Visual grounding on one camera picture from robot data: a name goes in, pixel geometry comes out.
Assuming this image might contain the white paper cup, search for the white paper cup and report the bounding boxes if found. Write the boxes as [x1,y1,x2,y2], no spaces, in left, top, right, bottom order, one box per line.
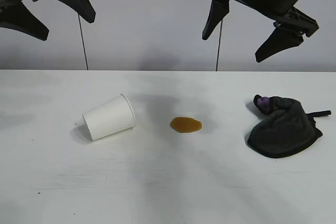
[82,93,137,141]

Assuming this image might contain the brown liquid spill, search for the brown liquid spill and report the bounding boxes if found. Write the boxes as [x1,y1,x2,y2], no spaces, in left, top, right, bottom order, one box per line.
[170,116,203,133]

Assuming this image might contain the thin black hanging cable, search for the thin black hanging cable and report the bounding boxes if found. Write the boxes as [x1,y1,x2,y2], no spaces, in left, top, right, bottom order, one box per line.
[215,0,228,72]
[78,14,89,71]

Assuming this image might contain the dark grey cloth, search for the dark grey cloth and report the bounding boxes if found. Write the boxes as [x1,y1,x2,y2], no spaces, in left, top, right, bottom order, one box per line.
[246,94,332,159]

